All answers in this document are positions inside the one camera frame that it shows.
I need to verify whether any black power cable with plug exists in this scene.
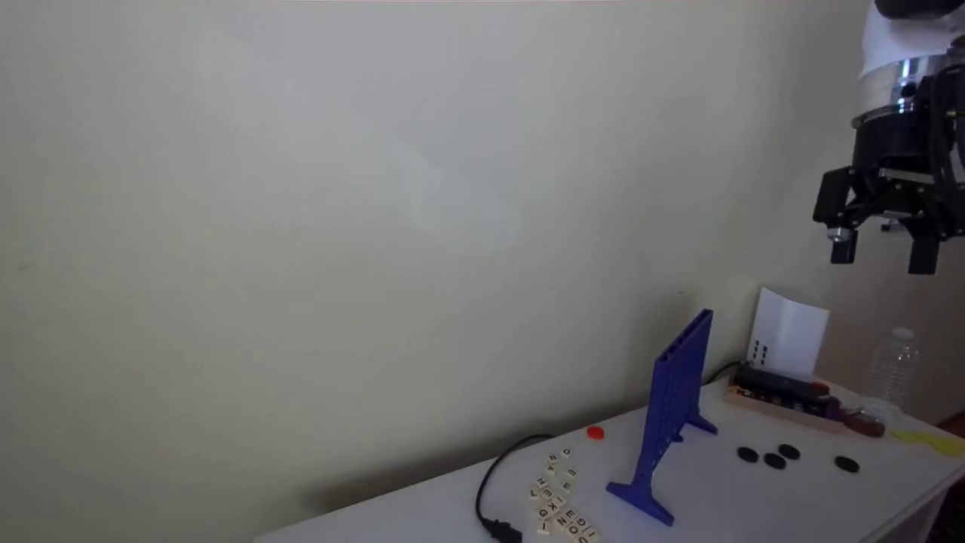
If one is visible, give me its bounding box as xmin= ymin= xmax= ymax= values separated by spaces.
xmin=474 ymin=431 xmax=562 ymax=543

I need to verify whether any brown round jar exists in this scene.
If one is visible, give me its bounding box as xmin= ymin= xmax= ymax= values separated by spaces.
xmin=843 ymin=405 xmax=891 ymax=441

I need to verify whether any white plastic bin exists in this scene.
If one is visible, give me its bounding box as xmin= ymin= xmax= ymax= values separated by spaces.
xmin=751 ymin=287 xmax=833 ymax=384

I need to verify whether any dark patterned small box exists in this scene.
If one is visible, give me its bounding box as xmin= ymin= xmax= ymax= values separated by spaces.
xmin=725 ymin=375 xmax=856 ymax=437

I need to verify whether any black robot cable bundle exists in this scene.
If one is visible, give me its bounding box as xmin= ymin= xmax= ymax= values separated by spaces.
xmin=929 ymin=40 xmax=965 ymax=193

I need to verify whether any black remote control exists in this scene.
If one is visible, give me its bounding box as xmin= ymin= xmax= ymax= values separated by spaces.
xmin=733 ymin=361 xmax=846 ymax=416

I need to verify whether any blue connect four gameboard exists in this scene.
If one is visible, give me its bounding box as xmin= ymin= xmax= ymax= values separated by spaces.
xmin=603 ymin=308 xmax=721 ymax=528

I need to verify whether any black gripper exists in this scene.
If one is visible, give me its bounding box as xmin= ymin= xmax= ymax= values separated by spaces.
xmin=813 ymin=103 xmax=965 ymax=279

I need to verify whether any white shelf table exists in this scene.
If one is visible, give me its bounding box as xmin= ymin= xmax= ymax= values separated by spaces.
xmin=253 ymin=371 xmax=965 ymax=543

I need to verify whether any clear plastic cup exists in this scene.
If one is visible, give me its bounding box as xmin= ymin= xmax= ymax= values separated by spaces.
xmin=868 ymin=327 xmax=924 ymax=407

